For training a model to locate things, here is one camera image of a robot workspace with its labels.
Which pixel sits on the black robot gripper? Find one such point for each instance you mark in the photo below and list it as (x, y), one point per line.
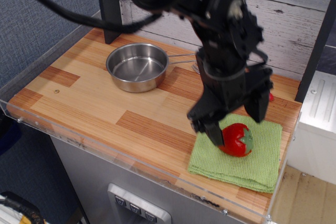
(223, 93)

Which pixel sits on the red toy tomato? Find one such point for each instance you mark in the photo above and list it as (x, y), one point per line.
(237, 140)

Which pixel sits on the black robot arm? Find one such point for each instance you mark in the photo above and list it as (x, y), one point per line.
(227, 30)

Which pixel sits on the green folded cloth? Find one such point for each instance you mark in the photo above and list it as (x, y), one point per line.
(257, 171)

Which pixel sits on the white ribbed appliance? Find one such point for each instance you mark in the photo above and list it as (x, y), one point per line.
(312, 149)

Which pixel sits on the small steel saucepan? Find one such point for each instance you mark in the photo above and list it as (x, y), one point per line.
(139, 67)

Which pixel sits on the silver cabinet with dispenser panel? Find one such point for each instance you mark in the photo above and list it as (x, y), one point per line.
(148, 184)

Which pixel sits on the yellow object at corner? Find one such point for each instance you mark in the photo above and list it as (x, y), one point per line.
(24, 220)

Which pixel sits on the fork with red handle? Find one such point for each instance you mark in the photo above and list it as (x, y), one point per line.
(196, 69)

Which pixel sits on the dark right vertical post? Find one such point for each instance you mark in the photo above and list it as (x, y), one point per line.
(317, 51)

